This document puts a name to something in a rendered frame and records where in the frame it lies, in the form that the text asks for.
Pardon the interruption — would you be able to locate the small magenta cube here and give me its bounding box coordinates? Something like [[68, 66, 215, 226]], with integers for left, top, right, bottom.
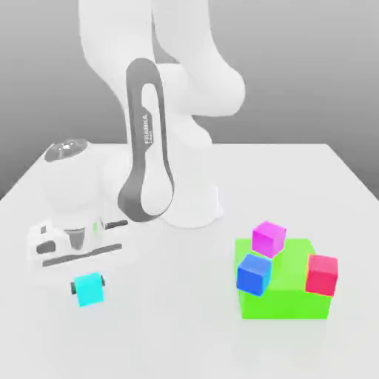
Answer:
[[252, 220, 287, 259]]

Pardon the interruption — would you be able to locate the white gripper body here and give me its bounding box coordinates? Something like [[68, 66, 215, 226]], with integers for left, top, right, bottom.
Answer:
[[34, 240, 129, 283]]

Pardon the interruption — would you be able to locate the large green box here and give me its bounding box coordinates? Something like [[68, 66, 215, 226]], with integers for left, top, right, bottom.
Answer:
[[234, 237, 332, 320]]

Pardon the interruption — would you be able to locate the small blue cube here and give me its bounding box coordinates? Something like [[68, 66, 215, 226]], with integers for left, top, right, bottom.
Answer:
[[235, 253, 273, 298]]

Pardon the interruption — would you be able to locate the small red cube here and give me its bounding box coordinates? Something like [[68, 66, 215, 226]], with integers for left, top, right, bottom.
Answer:
[[304, 253, 339, 298]]

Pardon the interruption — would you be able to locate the small cyan cube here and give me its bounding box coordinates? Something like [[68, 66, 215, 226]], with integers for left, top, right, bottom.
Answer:
[[73, 271, 106, 308]]

